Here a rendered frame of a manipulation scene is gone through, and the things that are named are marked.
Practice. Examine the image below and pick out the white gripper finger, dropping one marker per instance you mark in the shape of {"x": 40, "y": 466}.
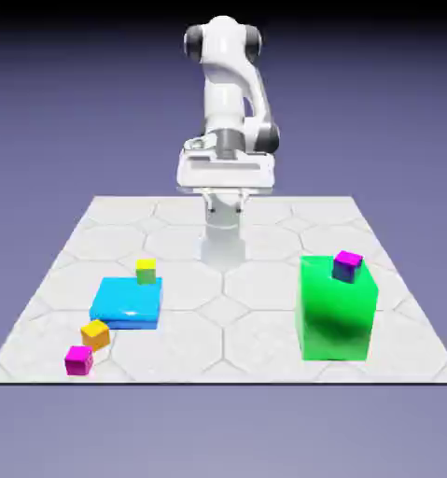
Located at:
{"x": 210, "y": 203}
{"x": 240, "y": 203}

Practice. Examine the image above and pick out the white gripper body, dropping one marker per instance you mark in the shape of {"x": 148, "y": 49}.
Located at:
{"x": 225, "y": 173}

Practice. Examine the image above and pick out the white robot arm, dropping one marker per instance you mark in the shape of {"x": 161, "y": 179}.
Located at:
{"x": 223, "y": 74}

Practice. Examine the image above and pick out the small yellow cube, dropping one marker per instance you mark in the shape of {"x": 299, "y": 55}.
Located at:
{"x": 146, "y": 271}

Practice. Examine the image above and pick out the small purple cube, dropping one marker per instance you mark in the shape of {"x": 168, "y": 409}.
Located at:
{"x": 347, "y": 266}

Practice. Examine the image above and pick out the small orange cube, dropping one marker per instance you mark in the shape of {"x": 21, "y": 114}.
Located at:
{"x": 95, "y": 334}

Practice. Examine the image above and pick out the small magenta cube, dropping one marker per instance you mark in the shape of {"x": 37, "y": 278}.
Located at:
{"x": 79, "y": 360}

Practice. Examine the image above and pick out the large blue box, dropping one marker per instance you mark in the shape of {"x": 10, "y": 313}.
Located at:
{"x": 128, "y": 300}

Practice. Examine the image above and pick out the large green box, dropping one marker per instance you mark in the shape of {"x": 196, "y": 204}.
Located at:
{"x": 335, "y": 313}

